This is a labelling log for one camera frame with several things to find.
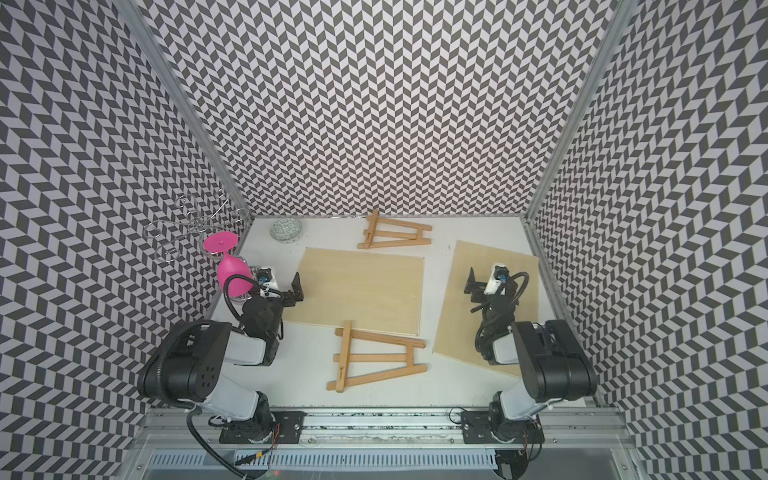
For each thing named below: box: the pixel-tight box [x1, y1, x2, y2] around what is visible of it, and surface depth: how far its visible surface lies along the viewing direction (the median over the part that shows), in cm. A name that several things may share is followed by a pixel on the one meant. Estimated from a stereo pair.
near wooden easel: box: [327, 321, 428, 393], surface depth 84 cm
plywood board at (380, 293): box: [282, 248, 425, 337], surface depth 95 cm
